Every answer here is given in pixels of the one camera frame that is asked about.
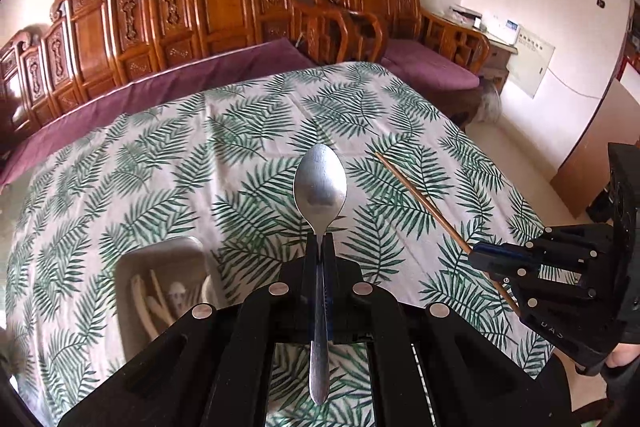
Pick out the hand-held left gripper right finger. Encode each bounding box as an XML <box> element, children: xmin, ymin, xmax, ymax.
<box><xmin>325</xmin><ymin>234</ymin><xmax>578</xmax><ymax>427</ymax></box>

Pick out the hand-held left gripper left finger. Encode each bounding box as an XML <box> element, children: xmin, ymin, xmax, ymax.
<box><xmin>57</xmin><ymin>234</ymin><xmax>319</xmax><ymax>427</ymax></box>

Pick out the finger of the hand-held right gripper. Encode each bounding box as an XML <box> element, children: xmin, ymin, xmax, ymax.
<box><xmin>469</xmin><ymin>223</ymin><xmax>614</xmax><ymax>289</ymax></box>
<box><xmin>487</xmin><ymin>267</ymin><xmax>632</xmax><ymax>366</ymax></box>

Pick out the dark brown chopstick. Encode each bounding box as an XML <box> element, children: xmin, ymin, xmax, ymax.
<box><xmin>375</xmin><ymin>152</ymin><xmax>522</xmax><ymax>316</ymax></box>

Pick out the metal spoon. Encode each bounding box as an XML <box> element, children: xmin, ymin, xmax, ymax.
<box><xmin>292</xmin><ymin>143</ymin><xmax>348</xmax><ymax>405</ymax></box>

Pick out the grey utensil tray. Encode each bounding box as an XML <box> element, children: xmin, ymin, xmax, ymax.
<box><xmin>115</xmin><ymin>237</ymin><xmax>237</xmax><ymax>359</ymax></box>

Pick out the person's right hand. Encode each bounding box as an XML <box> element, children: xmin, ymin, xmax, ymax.
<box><xmin>604</xmin><ymin>341</ymin><xmax>640</xmax><ymax>371</ymax></box>

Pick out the brown wooden board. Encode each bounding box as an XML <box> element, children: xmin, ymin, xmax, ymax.
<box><xmin>550</xmin><ymin>72</ymin><xmax>640</xmax><ymax>221</ymax></box>

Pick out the grey cloth bundle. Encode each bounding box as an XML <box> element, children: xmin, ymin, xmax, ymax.
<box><xmin>470</xmin><ymin>82</ymin><xmax>504</xmax><ymax>124</ymax></box>

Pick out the wooden side table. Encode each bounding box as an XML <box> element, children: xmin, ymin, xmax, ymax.
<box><xmin>430</xmin><ymin>9</ymin><xmax>519</xmax><ymax>96</ymax></box>

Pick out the green leaf print tablecloth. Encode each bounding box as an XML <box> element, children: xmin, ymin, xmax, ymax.
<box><xmin>5</xmin><ymin>61</ymin><xmax>566</xmax><ymax>427</ymax></box>

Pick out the long purple seat cushion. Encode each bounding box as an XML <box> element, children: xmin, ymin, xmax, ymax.
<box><xmin>0</xmin><ymin>38</ymin><xmax>317</xmax><ymax>188</ymax></box>

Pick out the white wall panel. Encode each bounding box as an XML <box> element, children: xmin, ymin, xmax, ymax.
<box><xmin>506</xmin><ymin>32</ymin><xmax>556</xmax><ymax>100</ymax></box>

